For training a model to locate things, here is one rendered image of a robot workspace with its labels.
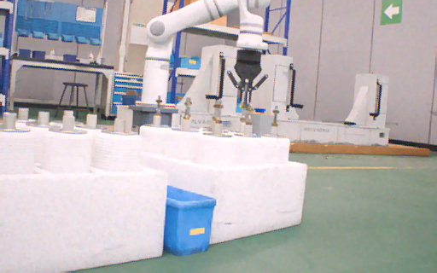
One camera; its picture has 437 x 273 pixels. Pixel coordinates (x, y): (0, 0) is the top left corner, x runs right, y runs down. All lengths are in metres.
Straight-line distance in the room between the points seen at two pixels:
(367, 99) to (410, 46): 2.37
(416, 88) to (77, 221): 6.35
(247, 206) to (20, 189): 0.60
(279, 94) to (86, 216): 3.23
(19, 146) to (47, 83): 8.76
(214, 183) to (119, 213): 0.27
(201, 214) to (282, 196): 0.34
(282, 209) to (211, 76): 2.51
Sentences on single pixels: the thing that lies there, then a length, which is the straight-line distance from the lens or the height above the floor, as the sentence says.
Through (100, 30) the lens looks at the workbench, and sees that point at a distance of 7.39.
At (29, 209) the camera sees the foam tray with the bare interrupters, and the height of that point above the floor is 0.12.
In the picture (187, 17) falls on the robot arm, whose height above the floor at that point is 0.63.
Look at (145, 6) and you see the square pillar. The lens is 7.86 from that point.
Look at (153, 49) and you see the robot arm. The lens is 1.79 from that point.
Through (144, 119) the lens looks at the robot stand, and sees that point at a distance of 1.71.
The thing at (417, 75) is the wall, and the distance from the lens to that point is 6.97.
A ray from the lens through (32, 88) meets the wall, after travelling 9.54.
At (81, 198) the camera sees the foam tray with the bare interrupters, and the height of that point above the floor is 0.14.
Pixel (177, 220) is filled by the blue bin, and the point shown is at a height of 0.08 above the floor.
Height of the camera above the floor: 0.32
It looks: 3 degrees down
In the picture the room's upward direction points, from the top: 5 degrees clockwise
